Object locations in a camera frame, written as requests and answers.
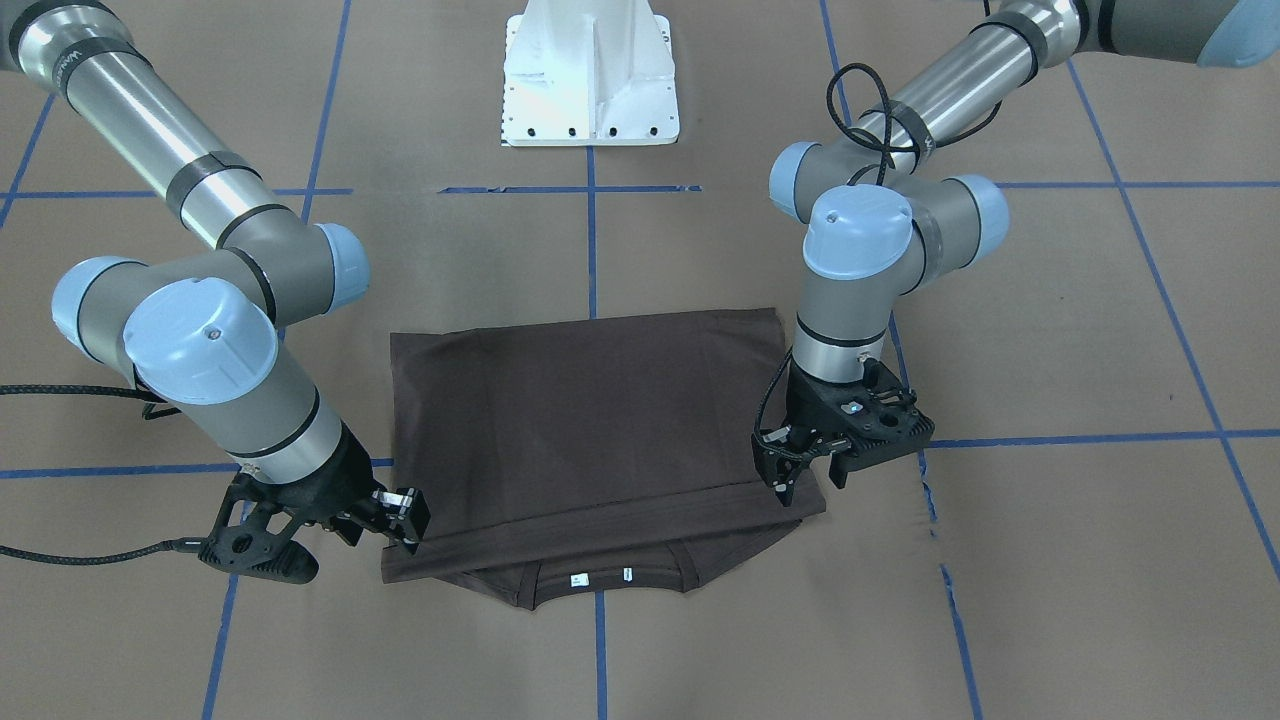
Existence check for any dark brown t-shirt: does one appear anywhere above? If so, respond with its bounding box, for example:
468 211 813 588
381 307 826 610

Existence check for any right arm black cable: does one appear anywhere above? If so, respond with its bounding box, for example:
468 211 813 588
0 384 241 568

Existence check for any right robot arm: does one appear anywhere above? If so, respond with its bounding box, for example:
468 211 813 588
3 1 430 584

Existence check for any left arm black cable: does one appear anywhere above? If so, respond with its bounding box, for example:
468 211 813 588
826 63 1001 186

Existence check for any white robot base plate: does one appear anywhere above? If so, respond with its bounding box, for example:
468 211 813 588
500 1 681 147

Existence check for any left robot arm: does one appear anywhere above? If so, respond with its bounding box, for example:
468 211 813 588
751 1 1277 506

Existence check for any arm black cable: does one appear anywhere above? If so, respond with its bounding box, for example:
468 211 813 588
826 63 1001 186
0 384 241 568

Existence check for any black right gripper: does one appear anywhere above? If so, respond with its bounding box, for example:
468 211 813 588
197 428 430 584

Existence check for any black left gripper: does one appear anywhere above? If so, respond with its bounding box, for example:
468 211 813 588
751 355 934 507

